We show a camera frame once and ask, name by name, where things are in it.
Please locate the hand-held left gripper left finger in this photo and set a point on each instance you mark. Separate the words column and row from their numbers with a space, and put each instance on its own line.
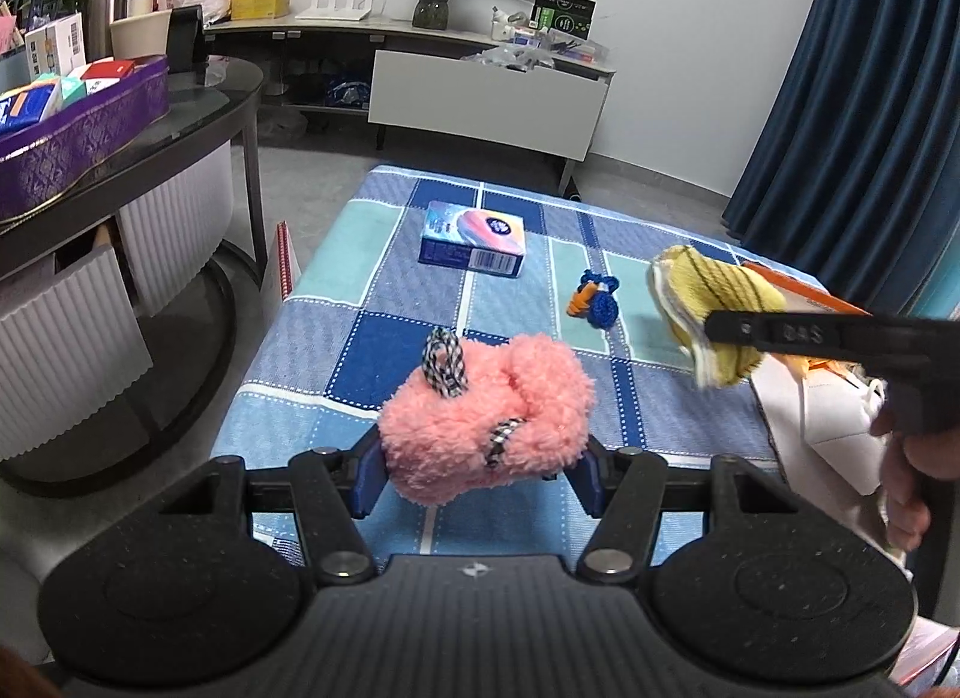
column 371, row 477

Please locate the yellow striped cloth pad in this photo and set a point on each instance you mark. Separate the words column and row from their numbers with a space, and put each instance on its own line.
column 720, row 286

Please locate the black glass side table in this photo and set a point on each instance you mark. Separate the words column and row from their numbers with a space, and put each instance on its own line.
column 202, row 121

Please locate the white television cabinet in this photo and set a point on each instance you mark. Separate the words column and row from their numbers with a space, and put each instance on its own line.
column 480, row 98

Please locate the purple storage basket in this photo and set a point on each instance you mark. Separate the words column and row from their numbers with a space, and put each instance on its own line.
column 82, row 136

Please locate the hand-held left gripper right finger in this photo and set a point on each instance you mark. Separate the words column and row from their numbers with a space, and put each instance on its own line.
column 587, row 480

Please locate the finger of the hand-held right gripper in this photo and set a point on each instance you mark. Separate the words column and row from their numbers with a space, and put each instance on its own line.
column 757, row 331

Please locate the person's right hand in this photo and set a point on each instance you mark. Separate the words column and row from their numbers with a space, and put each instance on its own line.
column 904, row 503

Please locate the red patterned box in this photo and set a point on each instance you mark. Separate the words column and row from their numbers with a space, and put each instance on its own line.
column 285, row 256

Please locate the blue checked blanket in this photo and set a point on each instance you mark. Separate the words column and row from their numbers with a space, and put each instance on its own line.
column 360, row 346

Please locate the colourful tissue pack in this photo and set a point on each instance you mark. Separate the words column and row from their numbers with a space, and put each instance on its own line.
column 472, row 237

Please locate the yellow tin box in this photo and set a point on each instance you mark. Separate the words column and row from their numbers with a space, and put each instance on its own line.
column 259, row 1

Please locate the black and green box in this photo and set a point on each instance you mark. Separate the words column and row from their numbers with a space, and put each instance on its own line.
column 562, row 12

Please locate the pink fluffy plush pouch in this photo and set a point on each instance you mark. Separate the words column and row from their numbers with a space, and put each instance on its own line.
column 480, row 413

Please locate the white barcode box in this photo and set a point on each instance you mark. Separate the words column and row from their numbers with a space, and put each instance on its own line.
column 56, row 46

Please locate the beige paper cup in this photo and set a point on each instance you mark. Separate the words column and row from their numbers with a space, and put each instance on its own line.
column 142, row 38

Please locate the steel thermos bottle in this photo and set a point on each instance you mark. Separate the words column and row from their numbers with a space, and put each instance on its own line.
column 106, row 12

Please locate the dark blue curtain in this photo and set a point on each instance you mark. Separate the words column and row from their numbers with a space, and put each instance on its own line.
column 870, row 106

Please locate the black desktop stand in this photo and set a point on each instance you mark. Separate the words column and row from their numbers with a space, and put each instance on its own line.
column 186, row 35

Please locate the white box lid orange rim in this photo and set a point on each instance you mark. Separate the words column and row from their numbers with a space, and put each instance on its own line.
column 787, row 413

